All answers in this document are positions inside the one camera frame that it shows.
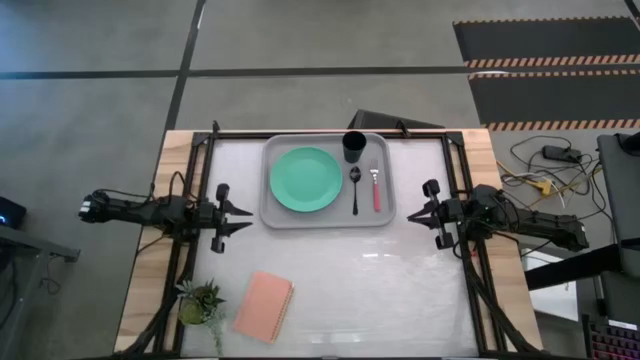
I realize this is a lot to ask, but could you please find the grey side desk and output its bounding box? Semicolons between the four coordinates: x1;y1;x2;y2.
597;130;640;281

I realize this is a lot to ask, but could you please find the black power adapter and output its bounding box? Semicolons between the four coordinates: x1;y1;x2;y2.
542;144;583;164

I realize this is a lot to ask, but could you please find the black spoon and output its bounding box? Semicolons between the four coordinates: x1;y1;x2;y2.
348;166;362;217

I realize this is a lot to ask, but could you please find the black diagonal desk beam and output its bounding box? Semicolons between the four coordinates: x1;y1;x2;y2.
523;243;624;292

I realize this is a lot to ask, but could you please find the grey plastic tray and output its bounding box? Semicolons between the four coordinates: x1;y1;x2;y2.
259;132;397;230

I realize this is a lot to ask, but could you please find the fork with pink handle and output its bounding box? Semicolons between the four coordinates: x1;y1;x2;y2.
369;159;383;213

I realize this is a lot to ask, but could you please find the orange spiral notebook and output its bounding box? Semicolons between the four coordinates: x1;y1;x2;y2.
232;271;295;345

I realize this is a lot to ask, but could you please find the green round plate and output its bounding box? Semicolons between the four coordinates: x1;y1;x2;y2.
269;146;344;214

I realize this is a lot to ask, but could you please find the black box with blue light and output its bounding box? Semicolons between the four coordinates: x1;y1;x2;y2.
0;196;28;230

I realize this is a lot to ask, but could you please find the black hazard-striped floor mat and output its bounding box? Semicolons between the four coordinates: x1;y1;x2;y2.
467;69;640;132
452;16;640;69

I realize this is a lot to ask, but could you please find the backlit keyboard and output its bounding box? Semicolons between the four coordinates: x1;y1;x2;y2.
582;314;640;360

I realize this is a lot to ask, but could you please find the black cup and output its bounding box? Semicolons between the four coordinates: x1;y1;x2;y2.
341;130;368;164

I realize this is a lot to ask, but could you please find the black metal table frame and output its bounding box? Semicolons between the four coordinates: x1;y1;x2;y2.
118;119;539;357

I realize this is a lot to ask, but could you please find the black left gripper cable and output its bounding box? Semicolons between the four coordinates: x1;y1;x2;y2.
149;170;187;201

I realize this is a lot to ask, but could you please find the small potted green plant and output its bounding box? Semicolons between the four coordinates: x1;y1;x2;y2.
174;278;227;357

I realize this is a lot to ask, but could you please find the tangle of floor cables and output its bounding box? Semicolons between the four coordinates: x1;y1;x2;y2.
497;134;617;226

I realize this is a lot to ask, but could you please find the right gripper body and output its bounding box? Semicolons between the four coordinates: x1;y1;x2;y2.
422;178;469;251

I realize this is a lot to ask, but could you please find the grey metal side stand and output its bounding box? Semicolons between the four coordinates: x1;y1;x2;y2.
0;224;81;360

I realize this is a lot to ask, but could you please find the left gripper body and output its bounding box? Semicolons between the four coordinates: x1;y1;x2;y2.
197;183;232;255

